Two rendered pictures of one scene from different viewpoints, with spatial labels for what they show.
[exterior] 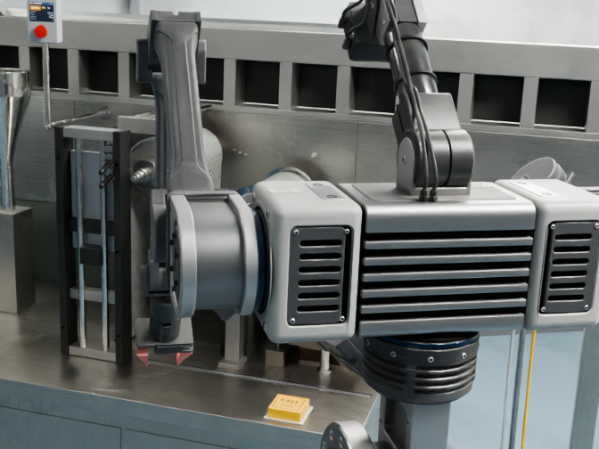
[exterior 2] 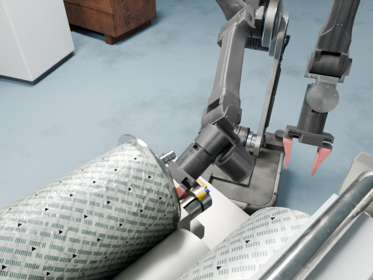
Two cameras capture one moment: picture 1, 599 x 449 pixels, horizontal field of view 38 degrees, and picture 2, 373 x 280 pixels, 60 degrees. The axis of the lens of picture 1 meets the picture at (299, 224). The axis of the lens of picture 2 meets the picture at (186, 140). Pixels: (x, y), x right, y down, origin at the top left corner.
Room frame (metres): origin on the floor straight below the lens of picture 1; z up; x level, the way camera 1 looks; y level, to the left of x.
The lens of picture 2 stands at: (2.14, 0.32, 1.60)
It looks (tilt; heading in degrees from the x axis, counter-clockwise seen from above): 42 degrees down; 213
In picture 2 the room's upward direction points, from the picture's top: straight up
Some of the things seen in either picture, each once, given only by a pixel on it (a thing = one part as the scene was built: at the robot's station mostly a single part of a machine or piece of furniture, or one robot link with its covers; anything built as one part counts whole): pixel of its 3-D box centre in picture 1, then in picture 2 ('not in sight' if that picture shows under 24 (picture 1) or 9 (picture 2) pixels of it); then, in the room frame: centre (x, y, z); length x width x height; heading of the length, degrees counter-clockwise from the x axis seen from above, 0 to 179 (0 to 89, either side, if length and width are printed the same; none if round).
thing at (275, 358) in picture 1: (291, 337); not in sight; (2.02, 0.01, 0.92); 0.28 x 0.04 x 0.04; 165
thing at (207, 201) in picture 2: not in sight; (200, 199); (1.85, 0.15, 1.18); 0.04 x 0.02 x 0.04; 75
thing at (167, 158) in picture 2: not in sight; (166, 158); (1.88, 0.11, 1.27); 0.03 x 0.01 x 0.01; 165
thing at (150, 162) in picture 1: (151, 172); not in sight; (1.96, 0.35, 1.33); 0.06 x 0.06 x 0.06; 75
